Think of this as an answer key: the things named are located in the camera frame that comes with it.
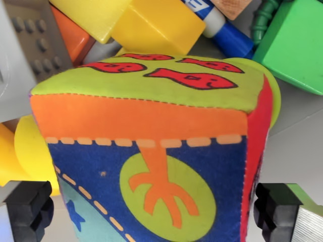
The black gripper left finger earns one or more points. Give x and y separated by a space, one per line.
24 206

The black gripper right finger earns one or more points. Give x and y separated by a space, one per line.
280 211

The yellow plastic cylinder piece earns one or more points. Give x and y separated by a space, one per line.
30 153

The colourful fabric cube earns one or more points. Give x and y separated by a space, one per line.
141 121

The grey studded building block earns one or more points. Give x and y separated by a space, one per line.
27 58

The bright green wooden cube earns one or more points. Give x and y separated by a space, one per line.
292 48

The orange plastic block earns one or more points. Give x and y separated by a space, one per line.
73 40

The blue capped white marker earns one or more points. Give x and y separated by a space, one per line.
227 32

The dark green ribbed toy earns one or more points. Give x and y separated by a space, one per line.
262 22

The yellow plastic block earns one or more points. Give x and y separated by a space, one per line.
96 15

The plain wooden block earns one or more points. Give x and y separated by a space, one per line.
230 7

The yellow wooden block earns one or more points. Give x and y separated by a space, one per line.
159 25

